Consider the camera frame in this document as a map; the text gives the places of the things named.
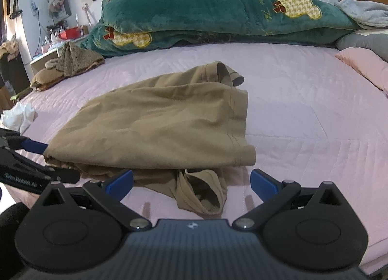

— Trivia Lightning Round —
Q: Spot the white desk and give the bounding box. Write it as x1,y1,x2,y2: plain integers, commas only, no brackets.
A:
30,44,65,74

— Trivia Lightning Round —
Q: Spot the black cable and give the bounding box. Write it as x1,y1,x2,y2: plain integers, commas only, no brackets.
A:
36,9,43,54

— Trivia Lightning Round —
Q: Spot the folded tan cloth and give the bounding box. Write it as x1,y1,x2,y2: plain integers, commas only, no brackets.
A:
30,68,65,91

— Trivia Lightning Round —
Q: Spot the speckled brown knit cloth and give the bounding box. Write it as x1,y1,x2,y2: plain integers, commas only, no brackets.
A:
56,42,105,77

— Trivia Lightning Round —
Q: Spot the red plastic basin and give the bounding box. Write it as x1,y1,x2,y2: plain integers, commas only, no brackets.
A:
58,27,81,40

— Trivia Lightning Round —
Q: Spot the light grey cloth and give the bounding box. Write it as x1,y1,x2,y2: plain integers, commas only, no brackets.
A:
335,0,388,30

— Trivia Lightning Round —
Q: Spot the pink pillow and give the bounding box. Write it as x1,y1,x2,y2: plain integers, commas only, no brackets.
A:
335,47,388,93

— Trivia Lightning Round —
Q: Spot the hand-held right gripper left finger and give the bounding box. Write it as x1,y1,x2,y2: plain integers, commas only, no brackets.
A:
39,168,152,230

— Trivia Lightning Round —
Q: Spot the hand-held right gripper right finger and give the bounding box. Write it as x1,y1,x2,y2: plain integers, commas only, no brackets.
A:
232,168,344,230

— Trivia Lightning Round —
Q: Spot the white crumpled cloth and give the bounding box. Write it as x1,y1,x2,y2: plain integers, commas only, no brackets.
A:
1,103,38,133

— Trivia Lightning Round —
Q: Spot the green plush printed blanket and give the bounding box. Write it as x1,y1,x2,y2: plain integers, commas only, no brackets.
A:
79,0,361,58

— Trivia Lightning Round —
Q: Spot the tan shirt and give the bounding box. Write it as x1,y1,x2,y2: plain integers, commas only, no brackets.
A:
43,61,257,215

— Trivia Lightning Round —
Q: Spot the person's left forearm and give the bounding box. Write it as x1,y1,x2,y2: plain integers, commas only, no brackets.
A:
0,203,30,238

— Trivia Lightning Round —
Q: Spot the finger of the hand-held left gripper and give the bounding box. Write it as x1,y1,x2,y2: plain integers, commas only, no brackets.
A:
0,128,48,155
0,150,81,184

